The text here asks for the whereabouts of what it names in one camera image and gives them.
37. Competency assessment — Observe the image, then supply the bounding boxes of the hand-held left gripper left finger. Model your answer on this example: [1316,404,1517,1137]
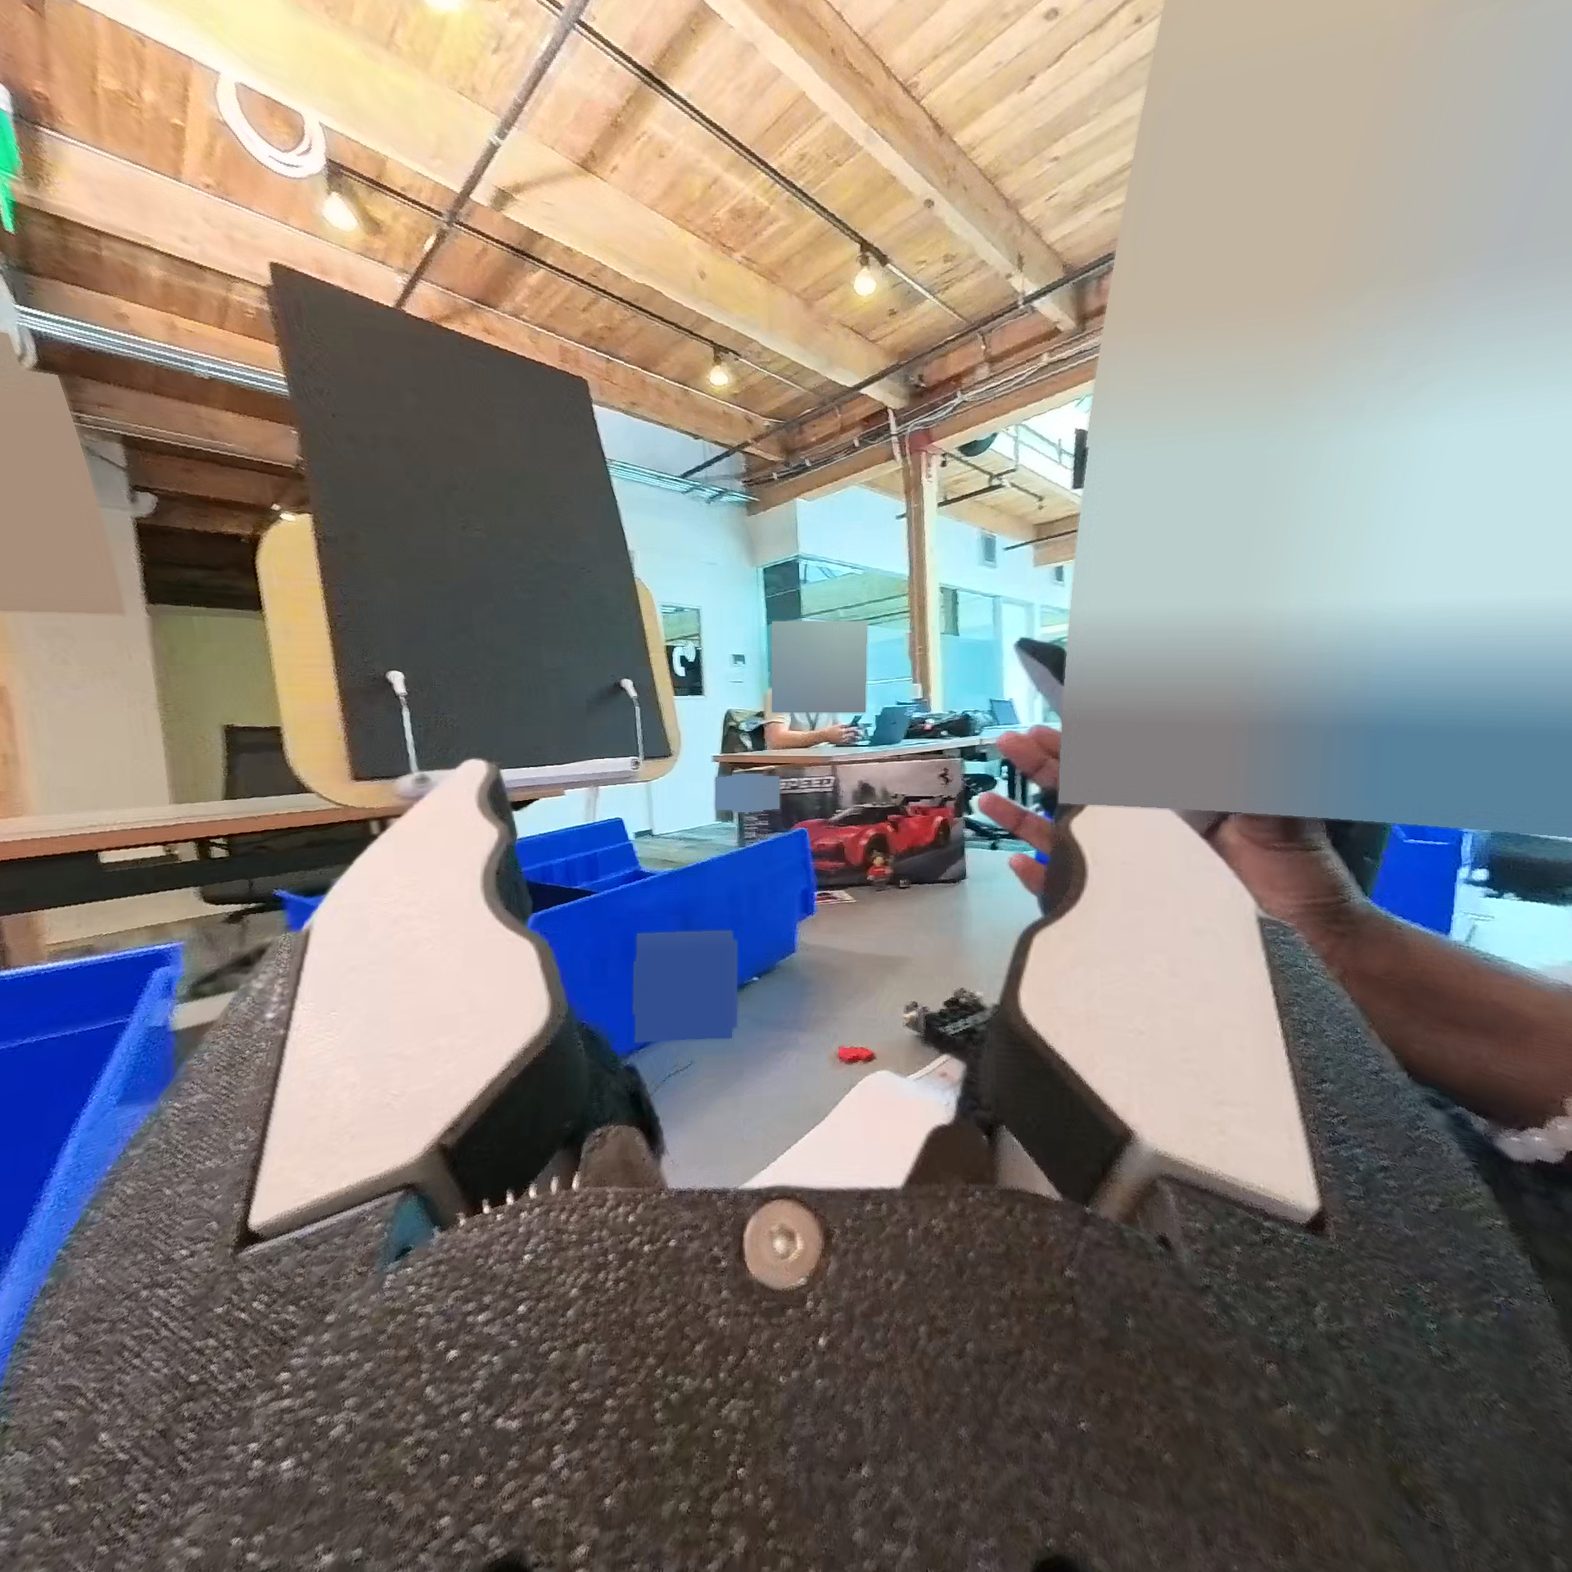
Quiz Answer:
[241,760,661,1241]

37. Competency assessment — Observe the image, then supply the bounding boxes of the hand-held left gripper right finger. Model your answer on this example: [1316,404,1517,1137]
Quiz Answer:
[981,804,1330,1229]

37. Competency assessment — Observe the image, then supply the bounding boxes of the blue plastic bin with divider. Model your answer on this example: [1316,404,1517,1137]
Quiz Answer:
[278,821,820,1063]

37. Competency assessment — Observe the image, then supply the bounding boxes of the red car lego box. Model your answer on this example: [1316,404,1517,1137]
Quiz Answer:
[737,756,968,888]

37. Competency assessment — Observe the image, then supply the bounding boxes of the person's right hand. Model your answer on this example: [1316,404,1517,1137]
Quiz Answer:
[981,726,1572,1124]

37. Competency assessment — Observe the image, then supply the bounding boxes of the white board stand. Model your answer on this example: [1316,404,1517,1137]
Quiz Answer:
[384,669,648,802]

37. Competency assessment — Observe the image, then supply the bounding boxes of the black office chair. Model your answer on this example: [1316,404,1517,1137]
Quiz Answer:
[203,726,370,911]

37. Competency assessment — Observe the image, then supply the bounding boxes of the wood-edged grey desk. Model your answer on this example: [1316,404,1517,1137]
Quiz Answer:
[0,792,426,918]
[714,735,1001,777]

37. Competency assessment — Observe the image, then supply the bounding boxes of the white instruction booklet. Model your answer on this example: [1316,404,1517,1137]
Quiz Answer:
[743,1056,983,1190]

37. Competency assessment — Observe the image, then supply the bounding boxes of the rounded wooden divider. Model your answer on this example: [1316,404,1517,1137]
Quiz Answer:
[254,513,681,813]

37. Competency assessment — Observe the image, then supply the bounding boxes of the black board panel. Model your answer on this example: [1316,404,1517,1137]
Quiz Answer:
[270,266,674,781]

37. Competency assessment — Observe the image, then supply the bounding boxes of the white bead bracelet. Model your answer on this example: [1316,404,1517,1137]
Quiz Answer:
[1488,1098,1572,1165]

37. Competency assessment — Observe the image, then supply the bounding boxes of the wooden post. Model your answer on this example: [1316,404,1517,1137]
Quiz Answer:
[901,407,945,704]

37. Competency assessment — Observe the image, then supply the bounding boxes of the white cable coil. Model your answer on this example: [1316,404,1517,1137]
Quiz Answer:
[213,72,331,176]

